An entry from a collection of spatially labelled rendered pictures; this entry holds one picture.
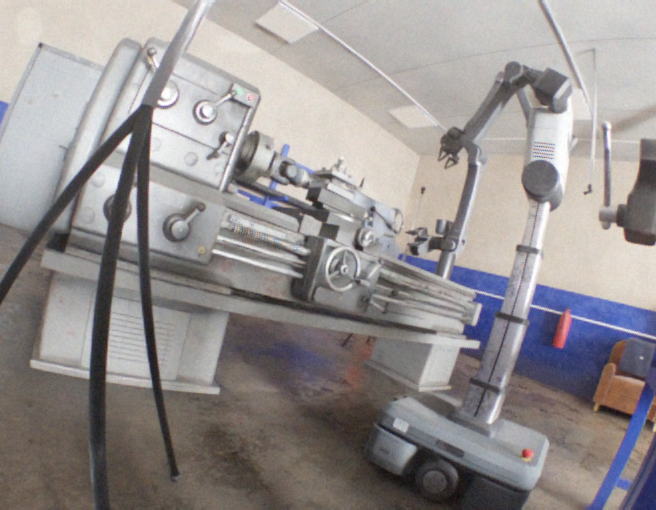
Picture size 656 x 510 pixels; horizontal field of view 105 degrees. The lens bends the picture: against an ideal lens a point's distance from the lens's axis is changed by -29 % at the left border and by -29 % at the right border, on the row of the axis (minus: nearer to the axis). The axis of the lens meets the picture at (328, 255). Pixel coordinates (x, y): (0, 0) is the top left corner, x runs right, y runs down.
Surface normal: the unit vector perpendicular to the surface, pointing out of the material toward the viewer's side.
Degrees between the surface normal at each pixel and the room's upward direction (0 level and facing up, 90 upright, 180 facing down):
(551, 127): 90
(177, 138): 90
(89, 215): 90
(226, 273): 90
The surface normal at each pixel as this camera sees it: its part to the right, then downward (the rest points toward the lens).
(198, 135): 0.61, 0.16
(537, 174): -0.62, -0.22
